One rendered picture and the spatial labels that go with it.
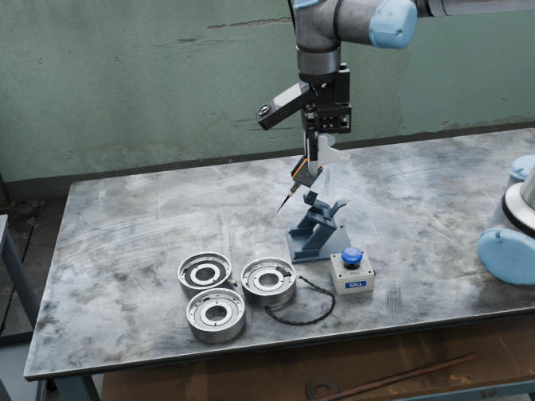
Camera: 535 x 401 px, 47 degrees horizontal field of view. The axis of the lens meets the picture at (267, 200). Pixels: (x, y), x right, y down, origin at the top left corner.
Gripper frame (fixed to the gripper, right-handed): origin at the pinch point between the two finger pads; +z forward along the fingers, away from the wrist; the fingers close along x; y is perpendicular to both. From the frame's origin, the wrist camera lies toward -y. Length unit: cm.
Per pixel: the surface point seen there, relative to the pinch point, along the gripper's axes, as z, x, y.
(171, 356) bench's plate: 19.7, -25.2, -28.7
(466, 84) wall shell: 65, 151, 94
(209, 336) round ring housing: 16.9, -24.1, -21.6
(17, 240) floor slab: 100, 116, -112
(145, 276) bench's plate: 19.7, -3.9, -34.7
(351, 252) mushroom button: 12.2, -12.0, 5.8
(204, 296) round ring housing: 16.6, -14.7, -22.5
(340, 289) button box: 17.9, -15.5, 3.0
